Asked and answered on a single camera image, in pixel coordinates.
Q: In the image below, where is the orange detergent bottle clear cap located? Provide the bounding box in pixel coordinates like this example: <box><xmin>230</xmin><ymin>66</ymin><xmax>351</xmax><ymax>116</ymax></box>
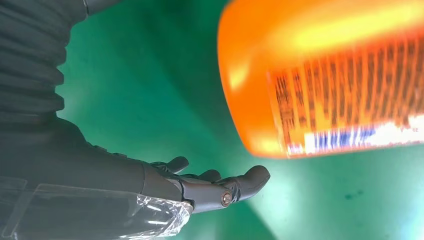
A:
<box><xmin>216</xmin><ymin>0</ymin><xmax>424</xmax><ymax>159</ymax></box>

